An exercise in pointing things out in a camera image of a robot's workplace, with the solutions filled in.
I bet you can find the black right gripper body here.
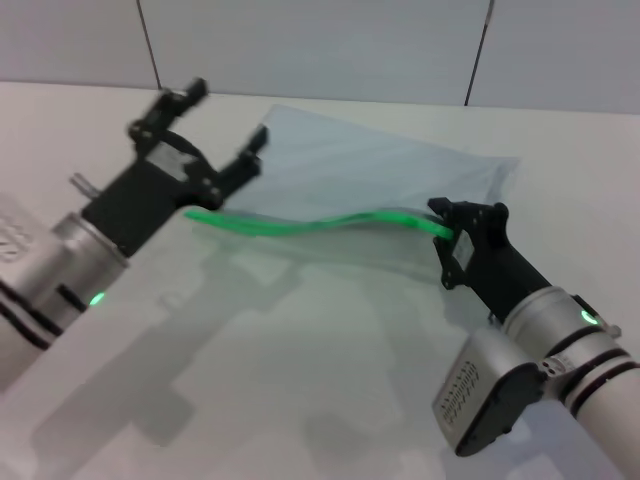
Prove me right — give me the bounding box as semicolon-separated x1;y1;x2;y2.
448;218;553;322

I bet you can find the transparent green-zip document bag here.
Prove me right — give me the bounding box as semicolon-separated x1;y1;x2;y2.
183;103;522;274

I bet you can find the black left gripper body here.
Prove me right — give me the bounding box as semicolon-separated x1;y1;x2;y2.
81;131;227;260

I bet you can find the silver peg on left gripper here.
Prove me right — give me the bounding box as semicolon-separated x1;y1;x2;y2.
70;171;104;198

